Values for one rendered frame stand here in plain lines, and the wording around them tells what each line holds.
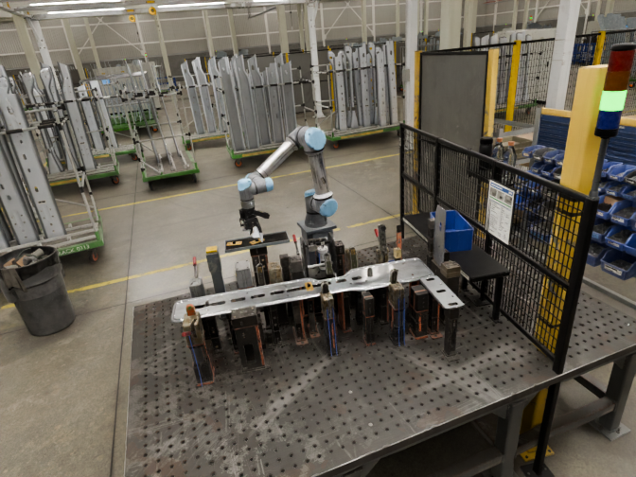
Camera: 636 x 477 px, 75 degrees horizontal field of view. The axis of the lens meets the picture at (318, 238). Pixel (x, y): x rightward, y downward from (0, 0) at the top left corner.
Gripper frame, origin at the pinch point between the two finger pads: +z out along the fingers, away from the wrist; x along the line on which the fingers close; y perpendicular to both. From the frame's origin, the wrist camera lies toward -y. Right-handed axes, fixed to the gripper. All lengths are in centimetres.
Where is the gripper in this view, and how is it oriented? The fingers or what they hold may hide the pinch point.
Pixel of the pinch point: (256, 238)
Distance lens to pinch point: 242.9
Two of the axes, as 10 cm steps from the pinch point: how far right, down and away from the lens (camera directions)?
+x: 6.0, 2.9, -7.5
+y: -8.0, 3.2, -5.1
